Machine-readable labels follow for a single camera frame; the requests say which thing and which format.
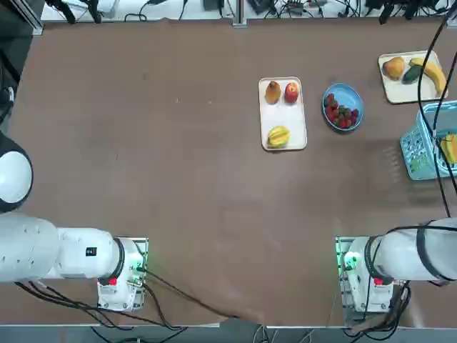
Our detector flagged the yellow starfruit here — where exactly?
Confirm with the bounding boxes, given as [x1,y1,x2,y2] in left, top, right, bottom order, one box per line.
[267,125,291,149]

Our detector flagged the beige plastic tray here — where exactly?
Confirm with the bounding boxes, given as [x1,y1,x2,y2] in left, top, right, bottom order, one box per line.
[258,76,308,151]
[377,49,449,105]

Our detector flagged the small brown pear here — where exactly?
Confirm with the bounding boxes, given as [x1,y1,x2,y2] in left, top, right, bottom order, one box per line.
[265,81,281,105]

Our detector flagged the red apple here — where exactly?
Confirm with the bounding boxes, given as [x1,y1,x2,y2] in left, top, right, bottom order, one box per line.
[284,81,300,104]

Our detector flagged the blue plate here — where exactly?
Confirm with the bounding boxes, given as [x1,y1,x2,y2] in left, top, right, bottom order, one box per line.
[322,83,365,134]

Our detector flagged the light blue plastic basket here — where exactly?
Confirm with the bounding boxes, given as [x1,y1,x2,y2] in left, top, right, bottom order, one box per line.
[399,100,457,181]

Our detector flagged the green fruit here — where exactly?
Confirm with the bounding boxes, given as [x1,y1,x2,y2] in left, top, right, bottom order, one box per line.
[409,155,431,172]

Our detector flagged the large orange pear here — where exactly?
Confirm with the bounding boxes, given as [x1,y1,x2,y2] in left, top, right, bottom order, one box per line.
[383,56,406,80]

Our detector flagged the white box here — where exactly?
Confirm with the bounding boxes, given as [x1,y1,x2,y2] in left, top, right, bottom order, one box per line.
[95,0,121,19]

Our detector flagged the dark green avocado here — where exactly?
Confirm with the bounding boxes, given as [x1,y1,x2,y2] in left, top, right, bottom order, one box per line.
[401,66,426,85]

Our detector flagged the yellow orange fruit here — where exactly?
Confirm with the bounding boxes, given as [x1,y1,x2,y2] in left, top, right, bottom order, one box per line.
[440,134,457,165]

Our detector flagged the black tripod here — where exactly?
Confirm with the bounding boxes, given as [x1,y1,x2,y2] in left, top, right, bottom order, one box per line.
[45,0,103,25]

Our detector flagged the yellow banana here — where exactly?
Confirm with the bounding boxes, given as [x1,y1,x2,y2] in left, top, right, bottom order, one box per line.
[408,58,448,97]

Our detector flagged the brown braided cable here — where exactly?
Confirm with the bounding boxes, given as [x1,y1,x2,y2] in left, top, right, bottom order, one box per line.
[141,269,267,321]

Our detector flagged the aluminium post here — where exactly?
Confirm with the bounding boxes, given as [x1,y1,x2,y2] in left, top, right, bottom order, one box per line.
[231,0,248,28]

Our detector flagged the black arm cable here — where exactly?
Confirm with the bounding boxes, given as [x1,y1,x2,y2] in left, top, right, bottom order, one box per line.
[416,6,457,221]

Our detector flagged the black base cable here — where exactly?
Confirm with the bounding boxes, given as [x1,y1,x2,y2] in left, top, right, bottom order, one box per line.
[344,280,413,339]
[14,280,189,332]

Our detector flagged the aluminium profile rail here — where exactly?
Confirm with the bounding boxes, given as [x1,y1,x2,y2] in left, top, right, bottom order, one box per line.
[6,0,44,36]

